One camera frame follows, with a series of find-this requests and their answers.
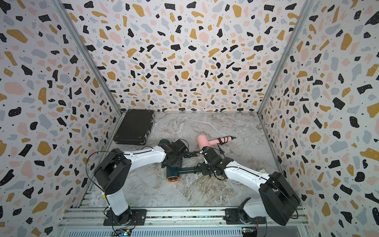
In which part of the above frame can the dark green hair dryer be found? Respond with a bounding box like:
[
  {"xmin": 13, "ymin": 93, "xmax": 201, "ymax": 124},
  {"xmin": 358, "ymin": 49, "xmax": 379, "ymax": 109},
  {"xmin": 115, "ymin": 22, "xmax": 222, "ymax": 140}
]
[{"xmin": 166, "ymin": 166, "xmax": 202, "ymax": 182}]

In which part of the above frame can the black cord of green dryer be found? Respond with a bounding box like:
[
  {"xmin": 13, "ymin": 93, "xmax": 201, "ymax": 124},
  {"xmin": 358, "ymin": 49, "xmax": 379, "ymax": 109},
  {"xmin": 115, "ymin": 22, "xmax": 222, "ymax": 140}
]
[{"xmin": 185, "ymin": 150, "xmax": 208, "ymax": 158}]

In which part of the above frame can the pink hair dryer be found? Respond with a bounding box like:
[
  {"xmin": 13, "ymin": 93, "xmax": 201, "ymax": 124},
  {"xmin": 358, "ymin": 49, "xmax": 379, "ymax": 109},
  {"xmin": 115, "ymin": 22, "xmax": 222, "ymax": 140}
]
[{"xmin": 196, "ymin": 134, "xmax": 236, "ymax": 150}]

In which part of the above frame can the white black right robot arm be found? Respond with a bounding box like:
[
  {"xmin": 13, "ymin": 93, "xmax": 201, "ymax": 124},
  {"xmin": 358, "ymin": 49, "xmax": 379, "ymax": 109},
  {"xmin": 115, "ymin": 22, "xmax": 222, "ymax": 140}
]
[{"xmin": 200, "ymin": 147, "xmax": 301, "ymax": 226}]

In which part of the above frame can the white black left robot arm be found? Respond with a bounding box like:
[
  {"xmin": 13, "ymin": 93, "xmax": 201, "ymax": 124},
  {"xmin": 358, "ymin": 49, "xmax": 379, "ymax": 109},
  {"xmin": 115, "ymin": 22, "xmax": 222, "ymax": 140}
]
[{"xmin": 94, "ymin": 139, "xmax": 189, "ymax": 225}]

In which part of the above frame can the black flat case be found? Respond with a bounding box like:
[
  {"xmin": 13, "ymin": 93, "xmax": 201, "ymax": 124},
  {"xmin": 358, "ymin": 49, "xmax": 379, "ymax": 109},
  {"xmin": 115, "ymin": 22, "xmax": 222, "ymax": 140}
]
[{"xmin": 113, "ymin": 109, "xmax": 155, "ymax": 145}]

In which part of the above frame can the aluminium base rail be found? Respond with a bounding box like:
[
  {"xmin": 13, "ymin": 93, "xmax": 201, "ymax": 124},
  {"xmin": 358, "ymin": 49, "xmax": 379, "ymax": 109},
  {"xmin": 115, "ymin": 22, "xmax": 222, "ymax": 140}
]
[{"xmin": 57, "ymin": 206, "xmax": 313, "ymax": 237}]

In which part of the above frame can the aluminium corner post left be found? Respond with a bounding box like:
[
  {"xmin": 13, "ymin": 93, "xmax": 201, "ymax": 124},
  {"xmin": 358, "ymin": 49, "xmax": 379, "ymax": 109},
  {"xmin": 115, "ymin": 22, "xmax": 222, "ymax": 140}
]
[{"xmin": 51, "ymin": 1, "xmax": 122, "ymax": 116}]

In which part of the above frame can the aluminium corner post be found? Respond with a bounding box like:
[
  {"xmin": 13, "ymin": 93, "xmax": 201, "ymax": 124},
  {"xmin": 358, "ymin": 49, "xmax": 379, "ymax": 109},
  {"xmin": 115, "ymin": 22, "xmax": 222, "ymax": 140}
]
[
  {"xmin": 257, "ymin": 0, "xmax": 314, "ymax": 116},
  {"xmin": 51, "ymin": 1, "xmax": 122, "ymax": 116}
]

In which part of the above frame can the aluminium corner post right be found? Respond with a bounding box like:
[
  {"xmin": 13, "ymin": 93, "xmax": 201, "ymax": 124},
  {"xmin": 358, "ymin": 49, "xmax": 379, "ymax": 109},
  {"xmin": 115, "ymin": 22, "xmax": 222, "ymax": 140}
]
[{"xmin": 257, "ymin": 0, "xmax": 314, "ymax": 116}]

